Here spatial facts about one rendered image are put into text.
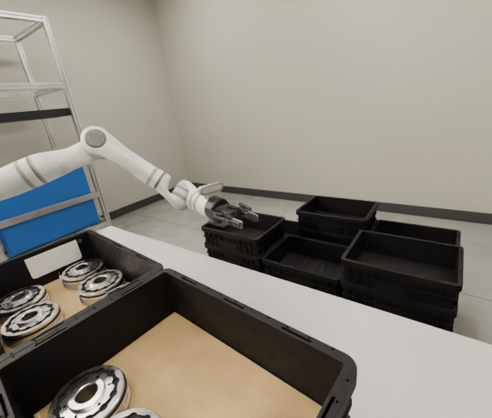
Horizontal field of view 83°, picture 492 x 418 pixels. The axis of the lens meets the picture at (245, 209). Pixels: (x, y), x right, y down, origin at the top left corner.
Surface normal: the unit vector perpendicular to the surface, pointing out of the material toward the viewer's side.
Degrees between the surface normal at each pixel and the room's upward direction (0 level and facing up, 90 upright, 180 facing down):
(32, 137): 90
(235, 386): 0
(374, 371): 0
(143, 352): 0
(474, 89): 90
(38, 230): 90
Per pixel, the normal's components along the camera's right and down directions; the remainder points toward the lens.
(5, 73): 0.80, 0.13
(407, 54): -0.58, 0.35
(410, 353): -0.11, -0.93
